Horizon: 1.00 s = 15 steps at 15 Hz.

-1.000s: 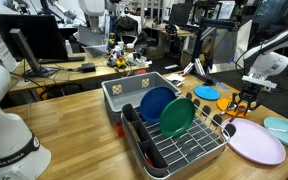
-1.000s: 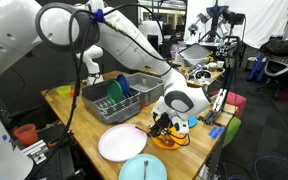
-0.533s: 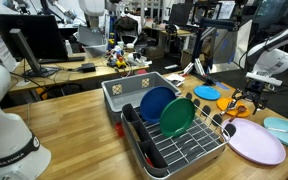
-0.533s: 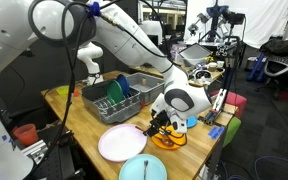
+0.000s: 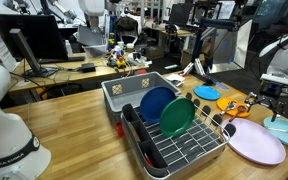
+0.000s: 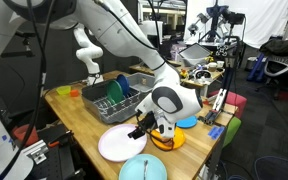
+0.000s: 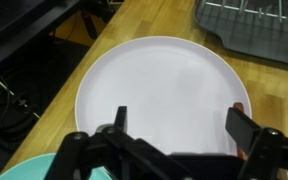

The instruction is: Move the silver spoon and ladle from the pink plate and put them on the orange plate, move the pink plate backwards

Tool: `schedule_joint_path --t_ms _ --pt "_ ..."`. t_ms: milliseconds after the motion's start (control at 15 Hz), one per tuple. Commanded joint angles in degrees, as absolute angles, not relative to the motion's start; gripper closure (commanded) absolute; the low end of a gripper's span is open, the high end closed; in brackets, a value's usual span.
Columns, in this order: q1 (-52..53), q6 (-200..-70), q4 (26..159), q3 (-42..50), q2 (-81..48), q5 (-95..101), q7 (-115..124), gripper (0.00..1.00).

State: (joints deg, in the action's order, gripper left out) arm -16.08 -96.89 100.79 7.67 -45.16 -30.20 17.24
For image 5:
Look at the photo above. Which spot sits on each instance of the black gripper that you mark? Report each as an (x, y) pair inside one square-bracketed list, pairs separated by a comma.
[(272, 91)]

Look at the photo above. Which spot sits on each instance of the brown wooden spoon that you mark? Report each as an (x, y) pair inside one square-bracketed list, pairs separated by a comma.
[(241, 109)]

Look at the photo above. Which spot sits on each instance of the silver ladle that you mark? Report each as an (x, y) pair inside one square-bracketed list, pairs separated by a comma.
[(231, 106)]

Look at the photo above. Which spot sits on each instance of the idle white Franka arm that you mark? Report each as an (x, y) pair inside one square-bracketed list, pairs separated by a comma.
[(4, 133)]

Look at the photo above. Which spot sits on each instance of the teal plate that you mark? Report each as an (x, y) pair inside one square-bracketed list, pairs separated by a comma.
[(284, 140)]

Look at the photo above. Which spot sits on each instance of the pink plate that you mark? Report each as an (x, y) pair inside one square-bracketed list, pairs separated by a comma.
[(254, 143)]

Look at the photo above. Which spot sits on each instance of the orange plate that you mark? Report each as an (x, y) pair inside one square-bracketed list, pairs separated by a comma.
[(223, 104)]

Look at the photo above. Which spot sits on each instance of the light blue plate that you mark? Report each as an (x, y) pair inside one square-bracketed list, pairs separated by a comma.
[(206, 92)]

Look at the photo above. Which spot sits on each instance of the green plate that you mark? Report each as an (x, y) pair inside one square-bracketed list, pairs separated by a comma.
[(177, 116)]

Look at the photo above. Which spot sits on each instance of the dark blue plate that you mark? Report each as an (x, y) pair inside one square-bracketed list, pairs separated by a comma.
[(155, 103)]

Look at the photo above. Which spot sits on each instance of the blue tape strip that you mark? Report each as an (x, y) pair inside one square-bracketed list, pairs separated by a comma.
[(221, 85)]

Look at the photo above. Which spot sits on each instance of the white foam board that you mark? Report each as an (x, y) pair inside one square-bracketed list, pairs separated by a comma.
[(243, 43)]

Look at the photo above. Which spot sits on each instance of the metal dish rack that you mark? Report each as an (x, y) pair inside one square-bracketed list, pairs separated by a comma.
[(184, 150)]

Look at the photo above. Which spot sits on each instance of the cardboard box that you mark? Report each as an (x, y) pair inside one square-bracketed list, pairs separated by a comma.
[(154, 52)]

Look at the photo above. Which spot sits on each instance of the black background monitor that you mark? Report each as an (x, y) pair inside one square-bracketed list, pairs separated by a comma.
[(180, 14)]

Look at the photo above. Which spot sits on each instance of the grey utensil caddy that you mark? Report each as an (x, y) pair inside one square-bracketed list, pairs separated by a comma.
[(150, 150)]

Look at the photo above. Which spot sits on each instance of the grey plastic bin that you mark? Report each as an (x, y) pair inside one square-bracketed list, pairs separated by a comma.
[(130, 93)]

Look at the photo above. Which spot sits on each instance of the white headset device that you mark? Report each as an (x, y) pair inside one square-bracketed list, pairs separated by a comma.
[(137, 58)]

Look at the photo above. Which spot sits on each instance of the yellow red toy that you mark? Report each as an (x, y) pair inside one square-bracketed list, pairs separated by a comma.
[(120, 62)]

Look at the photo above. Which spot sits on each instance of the white office chair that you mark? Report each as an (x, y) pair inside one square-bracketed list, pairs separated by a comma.
[(129, 37)]

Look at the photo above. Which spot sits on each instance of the white mug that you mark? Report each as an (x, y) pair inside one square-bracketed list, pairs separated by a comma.
[(120, 45)]

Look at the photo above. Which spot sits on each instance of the black jacket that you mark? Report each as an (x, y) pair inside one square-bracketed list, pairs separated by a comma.
[(126, 25)]

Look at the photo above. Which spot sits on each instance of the clear plastic bin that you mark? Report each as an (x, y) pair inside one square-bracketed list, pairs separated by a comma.
[(95, 50)]

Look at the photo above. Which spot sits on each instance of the black power adapter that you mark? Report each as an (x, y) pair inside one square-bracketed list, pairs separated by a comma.
[(88, 67)]

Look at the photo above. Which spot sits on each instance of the grey bin lid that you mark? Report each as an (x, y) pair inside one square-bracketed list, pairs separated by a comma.
[(90, 35)]

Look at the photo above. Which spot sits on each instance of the white background robot part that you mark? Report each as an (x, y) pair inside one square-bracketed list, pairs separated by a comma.
[(92, 10)]

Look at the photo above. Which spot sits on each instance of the wooden desk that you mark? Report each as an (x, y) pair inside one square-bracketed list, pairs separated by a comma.
[(67, 76)]

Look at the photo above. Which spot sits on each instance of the white bottle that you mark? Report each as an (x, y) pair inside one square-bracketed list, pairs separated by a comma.
[(69, 48)]

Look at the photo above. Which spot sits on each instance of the black keyboard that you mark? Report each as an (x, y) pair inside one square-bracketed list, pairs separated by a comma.
[(62, 59)]

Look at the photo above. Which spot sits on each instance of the black computer monitor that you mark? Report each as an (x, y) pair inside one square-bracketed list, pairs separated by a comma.
[(34, 36)]

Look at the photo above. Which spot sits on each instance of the grey monitor stand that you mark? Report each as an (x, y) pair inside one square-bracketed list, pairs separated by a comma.
[(25, 50)]

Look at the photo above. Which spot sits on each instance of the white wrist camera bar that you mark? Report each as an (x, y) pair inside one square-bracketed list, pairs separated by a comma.
[(280, 81)]

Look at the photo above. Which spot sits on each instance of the black camera stand frame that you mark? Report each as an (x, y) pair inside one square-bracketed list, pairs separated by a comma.
[(200, 43)]

